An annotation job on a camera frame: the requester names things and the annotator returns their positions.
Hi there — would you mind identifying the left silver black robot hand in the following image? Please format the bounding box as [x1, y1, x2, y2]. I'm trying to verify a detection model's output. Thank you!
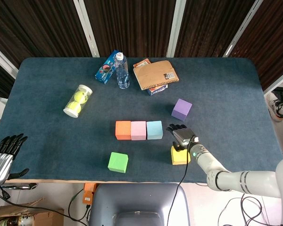
[0, 133, 30, 186]

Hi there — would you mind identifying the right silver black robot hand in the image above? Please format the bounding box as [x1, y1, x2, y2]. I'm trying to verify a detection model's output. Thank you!
[166, 124, 200, 153]

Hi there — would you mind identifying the purple foam cube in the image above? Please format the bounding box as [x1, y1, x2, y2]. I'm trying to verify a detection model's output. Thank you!
[171, 98, 193, 121]

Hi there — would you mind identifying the light blue foam cube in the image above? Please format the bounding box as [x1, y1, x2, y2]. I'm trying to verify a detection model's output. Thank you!
[146, 121, 163, 140]

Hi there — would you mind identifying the pink foam cube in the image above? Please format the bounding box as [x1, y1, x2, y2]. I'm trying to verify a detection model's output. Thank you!
[131, 121, 147, 141]

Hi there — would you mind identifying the red foam cube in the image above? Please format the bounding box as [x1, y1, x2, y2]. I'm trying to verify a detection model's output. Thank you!
[115, 121, 132, 141]

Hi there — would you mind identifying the green foam cube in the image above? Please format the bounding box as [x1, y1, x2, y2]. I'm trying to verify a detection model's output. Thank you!
[107, 152, 129, 174]

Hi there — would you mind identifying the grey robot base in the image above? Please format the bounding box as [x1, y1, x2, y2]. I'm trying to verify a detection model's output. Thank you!
[88, 183, 191, 226]

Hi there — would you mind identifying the yellow foam cube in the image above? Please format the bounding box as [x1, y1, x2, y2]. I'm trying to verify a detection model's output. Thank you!
[170, 145, 191, 166]

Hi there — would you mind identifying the chrome metal bar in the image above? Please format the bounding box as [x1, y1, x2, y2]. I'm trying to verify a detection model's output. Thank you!
[1, 184, 38, 190]

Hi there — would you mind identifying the blue white card box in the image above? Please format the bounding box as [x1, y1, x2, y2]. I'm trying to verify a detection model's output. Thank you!
[147, 84, 168, 97]

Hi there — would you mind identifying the glass bottle yellow label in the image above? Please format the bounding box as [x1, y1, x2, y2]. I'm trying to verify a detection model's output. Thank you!
[0, 215, 35, 226]

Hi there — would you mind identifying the blue felt table cloth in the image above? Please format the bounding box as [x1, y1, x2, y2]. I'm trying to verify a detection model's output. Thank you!
[0, 57, 283, 184]

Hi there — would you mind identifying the brown cardboard package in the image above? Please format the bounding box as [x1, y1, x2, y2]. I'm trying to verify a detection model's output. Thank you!
[133, 60, 180, 91]

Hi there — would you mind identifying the brown cardboard box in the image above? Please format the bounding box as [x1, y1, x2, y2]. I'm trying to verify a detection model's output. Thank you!
[0, 197, 65, 226]

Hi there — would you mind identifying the orange paper packet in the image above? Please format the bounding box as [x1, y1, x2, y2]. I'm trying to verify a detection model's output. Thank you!
[133, 58, 151, 69]

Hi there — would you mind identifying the clear tennis ball tube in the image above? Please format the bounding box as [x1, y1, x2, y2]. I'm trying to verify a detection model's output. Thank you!
[63, 84, 93, 118]

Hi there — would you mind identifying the clear plastic water bottle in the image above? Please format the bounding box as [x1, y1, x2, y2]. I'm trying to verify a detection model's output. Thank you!
[115, 52, 130, 89]

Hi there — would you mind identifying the orange device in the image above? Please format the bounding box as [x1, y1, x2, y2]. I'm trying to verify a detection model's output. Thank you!
[82, 183, 97, 205]

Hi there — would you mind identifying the yellow tennis ball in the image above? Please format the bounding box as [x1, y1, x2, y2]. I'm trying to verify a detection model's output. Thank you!
[74, 91, 89, 104]
[67, 101, 82, 113]

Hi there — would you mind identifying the white orange sneaker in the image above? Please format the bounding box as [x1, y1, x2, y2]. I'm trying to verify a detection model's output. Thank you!
[266, 92, 283, 122]

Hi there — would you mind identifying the blue cookie box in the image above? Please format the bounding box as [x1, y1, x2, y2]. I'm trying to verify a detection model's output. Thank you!
[94, 49, 120, 85]

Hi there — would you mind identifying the black right hand cable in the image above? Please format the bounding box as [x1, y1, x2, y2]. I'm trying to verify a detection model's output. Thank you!
[169, 138, 196, 226]

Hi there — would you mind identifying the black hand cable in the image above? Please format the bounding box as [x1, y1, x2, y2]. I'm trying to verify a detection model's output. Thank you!
[0, 185, 88, 226]
[169, 138, 196, 226]

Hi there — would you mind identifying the black left hand cable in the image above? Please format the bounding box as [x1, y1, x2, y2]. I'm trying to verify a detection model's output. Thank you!
[0, 185, 88, 226]

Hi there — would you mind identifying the black green power cable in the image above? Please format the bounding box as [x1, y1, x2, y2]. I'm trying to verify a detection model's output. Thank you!
[68, 188, 92, 222]

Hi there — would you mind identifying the black floor cable tangle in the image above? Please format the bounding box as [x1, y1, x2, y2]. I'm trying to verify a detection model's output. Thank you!
[216, 193, 283, 226]

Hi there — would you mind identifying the white metal frame beam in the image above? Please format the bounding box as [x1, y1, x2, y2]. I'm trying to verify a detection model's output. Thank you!
[264, 73, 283, 96]
[0, 41, 19, 80]

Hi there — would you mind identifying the white metal frame post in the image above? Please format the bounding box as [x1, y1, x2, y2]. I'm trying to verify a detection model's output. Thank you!
[223, 0, 265, 58]
[73, 0, 100, 58]
[166, 0, 187, 58]

